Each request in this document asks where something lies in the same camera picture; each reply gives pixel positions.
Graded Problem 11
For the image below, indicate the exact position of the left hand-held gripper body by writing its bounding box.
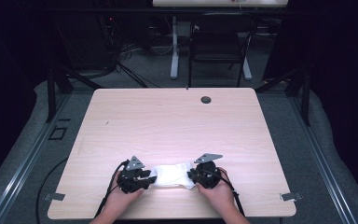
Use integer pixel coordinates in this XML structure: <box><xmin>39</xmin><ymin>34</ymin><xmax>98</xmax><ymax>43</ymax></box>
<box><xmin>117</xmin><ymin>155</ymin><xmax>153</xmax><ymax>195</ymax></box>

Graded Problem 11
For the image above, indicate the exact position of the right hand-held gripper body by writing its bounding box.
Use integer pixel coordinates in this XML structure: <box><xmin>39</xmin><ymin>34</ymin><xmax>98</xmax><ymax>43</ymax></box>
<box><xmin>191</xmin><ymin>152</ymin><xmax>224</xmax><ymax>190</ymax></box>

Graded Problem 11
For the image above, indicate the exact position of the person's right hand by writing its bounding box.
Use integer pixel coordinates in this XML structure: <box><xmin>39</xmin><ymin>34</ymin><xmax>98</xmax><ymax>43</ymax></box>
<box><xmin>195</xmin><ymin>167</ymin><xmax>237</xmax><ymax>217</ymax></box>

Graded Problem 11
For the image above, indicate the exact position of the person's left hand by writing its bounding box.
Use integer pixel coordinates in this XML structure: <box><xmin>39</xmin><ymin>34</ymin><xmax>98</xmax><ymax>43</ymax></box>
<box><xmin>100</xmin><ymin>178</ymin><xmax>145</xmax><ymax>219</ymax></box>

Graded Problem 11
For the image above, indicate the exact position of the grey metal table clip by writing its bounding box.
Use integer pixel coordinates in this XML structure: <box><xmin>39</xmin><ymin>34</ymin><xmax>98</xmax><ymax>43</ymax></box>
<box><xmin>43</xmin><ymin>192</ymin><xmax>66</xmax><ymax>203</ymax></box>
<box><xmin>280</xmin><ymin>191</ymin><xmax>304</xmax><ymax>202</ymax></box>

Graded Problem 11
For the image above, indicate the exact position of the white desk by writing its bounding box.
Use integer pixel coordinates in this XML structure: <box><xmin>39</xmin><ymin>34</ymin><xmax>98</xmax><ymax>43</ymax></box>
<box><xmin>151</xmin><ymin>0</ymin><xmax>289</xmax><ymax>81</ymax></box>

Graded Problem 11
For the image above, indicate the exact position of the black metal stand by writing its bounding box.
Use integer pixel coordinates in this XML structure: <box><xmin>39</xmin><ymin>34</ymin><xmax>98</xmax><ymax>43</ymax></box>
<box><xmin>45</xmin><ymin>60</ymin><xmax>104</xmax><ymax>123</ymax></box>
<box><xmin>255</xmin><ymin>64</ymin><xmax>312</xmax><ymax>127</ymax></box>

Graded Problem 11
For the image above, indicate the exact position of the black chair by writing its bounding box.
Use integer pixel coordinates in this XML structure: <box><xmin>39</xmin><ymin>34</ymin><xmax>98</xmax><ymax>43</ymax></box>
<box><xmin>187</xmin><ymin>12</ymin><xmax>259</xmax><ymax>89</ymax></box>

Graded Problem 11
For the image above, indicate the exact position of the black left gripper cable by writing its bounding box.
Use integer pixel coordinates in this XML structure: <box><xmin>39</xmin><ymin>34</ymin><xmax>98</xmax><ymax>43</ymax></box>
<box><xmin>93</xmin><ymin>159</ymin><xmax>130</xmax><ymax>218</ymax></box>

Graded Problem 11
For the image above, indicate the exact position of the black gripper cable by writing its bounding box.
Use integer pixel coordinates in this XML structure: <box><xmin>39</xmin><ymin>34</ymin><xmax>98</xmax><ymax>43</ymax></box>
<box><xmin>217</xmin><ymin>169</ymin><xmax>246</xmax><ymax>217</ymax></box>
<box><xmin>93</xmin><ymin>159</ymin><xmax>130</xmax><ymax>218</ymax></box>

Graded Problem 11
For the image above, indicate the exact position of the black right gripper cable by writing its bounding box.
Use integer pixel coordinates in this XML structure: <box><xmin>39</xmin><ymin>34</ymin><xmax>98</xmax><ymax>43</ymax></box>
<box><xmin>217</xmin><ymin>169</ymin><xmax>246</xmax><ymax>217</ymax></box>

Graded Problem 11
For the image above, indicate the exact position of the black floor cable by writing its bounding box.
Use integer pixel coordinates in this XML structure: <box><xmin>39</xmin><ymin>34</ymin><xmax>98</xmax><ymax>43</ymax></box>
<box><xmin>34</xmin><ymin>157</ymin><xmax>70</xmax><ymax>224</ymax></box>

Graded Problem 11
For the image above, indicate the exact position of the aluminium floor rail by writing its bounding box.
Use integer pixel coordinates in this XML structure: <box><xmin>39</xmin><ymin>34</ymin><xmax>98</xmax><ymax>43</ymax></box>
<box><xmin>288</xmin><ymin>95</ymin><xmax>358</xmax><ymax>224</ymax></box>
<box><xmin>0</xmin><ymin>92</ymin><xmax>73</xmax><ymax>224</ymax></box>

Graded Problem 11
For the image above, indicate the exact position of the bundle of black cables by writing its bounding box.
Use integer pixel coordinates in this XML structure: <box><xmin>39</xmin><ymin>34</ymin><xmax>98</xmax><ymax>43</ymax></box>
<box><xmin>96</xmin><ymin>13</ymin><xmax>163</xmax><ymax>89</ymax></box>

